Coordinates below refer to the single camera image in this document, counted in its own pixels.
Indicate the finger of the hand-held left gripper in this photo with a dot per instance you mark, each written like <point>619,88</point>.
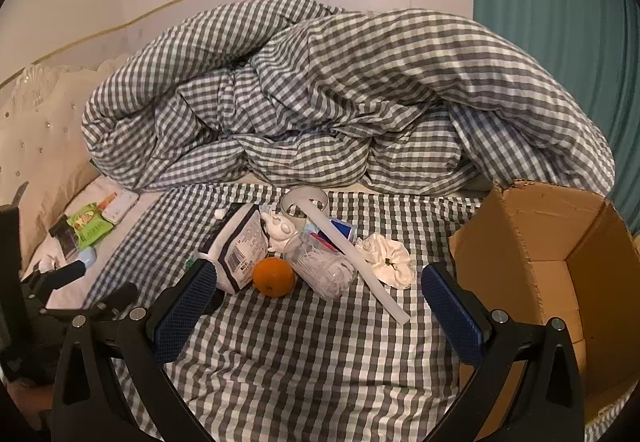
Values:
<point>117,294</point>
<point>75,270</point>

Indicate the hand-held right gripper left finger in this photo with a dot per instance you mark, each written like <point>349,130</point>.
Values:
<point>185,307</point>

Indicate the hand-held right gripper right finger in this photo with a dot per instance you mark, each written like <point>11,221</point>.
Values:
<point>452,317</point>

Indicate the white packet with black band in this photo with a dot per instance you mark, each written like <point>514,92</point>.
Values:
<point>240,242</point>

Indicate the long white plastic strip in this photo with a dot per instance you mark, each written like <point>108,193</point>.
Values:
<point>370,279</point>

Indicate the orange fruit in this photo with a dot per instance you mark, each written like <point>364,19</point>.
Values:
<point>272,277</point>

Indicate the brown cardboard box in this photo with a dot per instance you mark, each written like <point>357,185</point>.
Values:
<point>540,232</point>

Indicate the grey tape roll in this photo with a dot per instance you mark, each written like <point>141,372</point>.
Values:
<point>300,194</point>

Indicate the clear plastic container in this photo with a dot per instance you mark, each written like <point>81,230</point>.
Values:
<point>320,267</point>

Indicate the light blue small item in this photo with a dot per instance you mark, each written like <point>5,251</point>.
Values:
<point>87,256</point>

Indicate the dark packet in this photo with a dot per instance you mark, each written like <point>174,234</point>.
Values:
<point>62,237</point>

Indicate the green snack packet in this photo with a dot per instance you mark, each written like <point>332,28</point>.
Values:
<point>87,222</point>

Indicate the white flat card pack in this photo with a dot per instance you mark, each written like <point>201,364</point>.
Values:
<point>122,208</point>

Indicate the white scrunchie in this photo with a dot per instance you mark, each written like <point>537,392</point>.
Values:
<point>390,262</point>

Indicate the small white figurine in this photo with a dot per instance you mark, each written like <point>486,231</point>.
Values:
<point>280,229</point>

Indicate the cream tufted headboard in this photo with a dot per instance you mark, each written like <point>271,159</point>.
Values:
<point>30,132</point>

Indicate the blue and red tube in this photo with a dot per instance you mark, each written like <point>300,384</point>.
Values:
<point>341,227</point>

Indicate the grey white checked duvet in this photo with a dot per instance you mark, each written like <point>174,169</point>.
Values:
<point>325,97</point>

